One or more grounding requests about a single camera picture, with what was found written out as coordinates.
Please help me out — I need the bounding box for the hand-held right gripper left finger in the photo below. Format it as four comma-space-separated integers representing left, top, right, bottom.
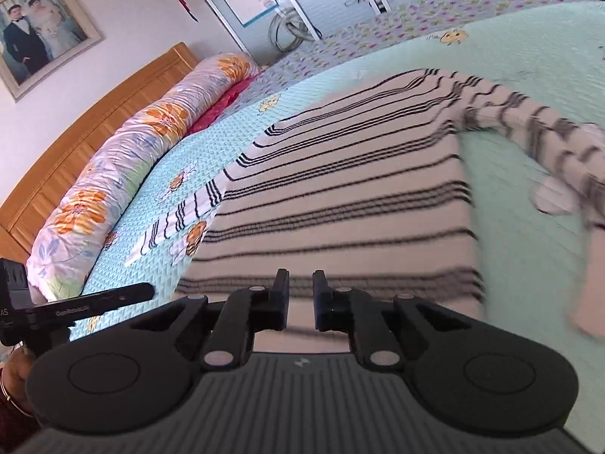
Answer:
129, 269, 290, 372

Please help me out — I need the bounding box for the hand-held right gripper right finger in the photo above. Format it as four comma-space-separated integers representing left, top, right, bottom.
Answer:
313, 271, 473, 372

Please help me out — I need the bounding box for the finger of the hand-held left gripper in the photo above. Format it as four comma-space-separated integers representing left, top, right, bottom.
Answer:
116, 283, 156, 306

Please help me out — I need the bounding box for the white black-striped knit sweater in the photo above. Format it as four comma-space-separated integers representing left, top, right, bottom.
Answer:
125, 68, 605, 336

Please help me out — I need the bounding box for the person's left forearm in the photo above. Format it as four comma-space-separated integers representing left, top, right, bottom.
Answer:
0, 388, 41, 454

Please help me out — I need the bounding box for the person's left hand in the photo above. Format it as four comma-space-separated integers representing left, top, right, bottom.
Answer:
2, 346, 36, 412

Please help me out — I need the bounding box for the floral bolster pillow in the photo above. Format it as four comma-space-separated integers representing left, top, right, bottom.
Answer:
26, 53, 261, 301

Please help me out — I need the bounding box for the wooden bed headboard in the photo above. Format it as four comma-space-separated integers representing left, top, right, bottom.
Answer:
0, 42, 199, 266

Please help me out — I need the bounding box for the red pillow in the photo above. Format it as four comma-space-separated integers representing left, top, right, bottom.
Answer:
186, 78, 253, 135

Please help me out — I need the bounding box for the green quilted bedspread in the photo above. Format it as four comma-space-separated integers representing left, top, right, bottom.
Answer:
71, 0, 605, 445

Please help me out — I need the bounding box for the framed wedding photo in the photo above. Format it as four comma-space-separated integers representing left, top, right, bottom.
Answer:
0, 0, 104, 102

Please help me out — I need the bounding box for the white sliding-door wardrobe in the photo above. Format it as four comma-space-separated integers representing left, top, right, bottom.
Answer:
177, 0, 521, 55

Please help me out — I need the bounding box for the red hanging knot ornament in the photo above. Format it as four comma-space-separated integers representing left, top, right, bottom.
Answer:
170, 0, 199, 23

